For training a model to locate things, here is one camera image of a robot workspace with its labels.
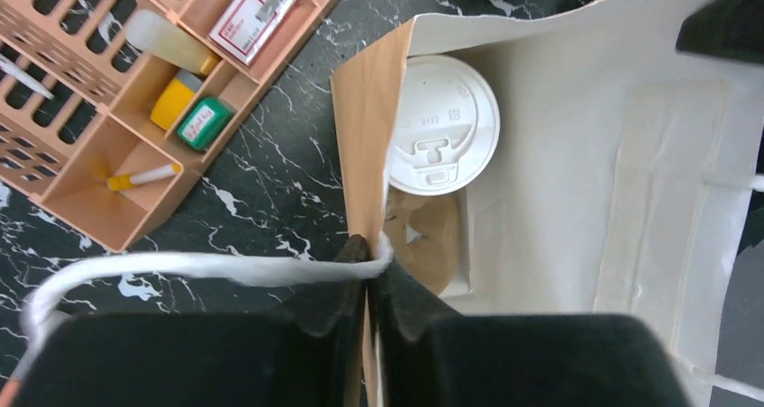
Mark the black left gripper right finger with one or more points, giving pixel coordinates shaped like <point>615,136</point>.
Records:
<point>432,355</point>

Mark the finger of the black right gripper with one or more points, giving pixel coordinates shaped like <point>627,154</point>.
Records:
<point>725,29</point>

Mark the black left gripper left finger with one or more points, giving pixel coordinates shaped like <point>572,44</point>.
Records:
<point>301,352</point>

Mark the brown pulp cup carrier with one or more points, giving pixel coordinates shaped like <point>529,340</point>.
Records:
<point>425,234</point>

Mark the brown paper takeout bag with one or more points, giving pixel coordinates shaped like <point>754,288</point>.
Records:
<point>620,183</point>

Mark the green small box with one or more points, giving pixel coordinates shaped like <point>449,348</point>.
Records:
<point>203,124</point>

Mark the yellow white marker pen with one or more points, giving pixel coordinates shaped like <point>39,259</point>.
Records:
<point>129,181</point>

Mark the orange small item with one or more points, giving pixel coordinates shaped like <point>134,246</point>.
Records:
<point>174,99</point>

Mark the orange desktop file organizer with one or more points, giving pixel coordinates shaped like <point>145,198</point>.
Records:
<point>59,153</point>

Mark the red white staples box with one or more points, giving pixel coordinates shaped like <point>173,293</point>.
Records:
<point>246,26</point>

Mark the cream glue stick tube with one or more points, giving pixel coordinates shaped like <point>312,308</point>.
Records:
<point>153,33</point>

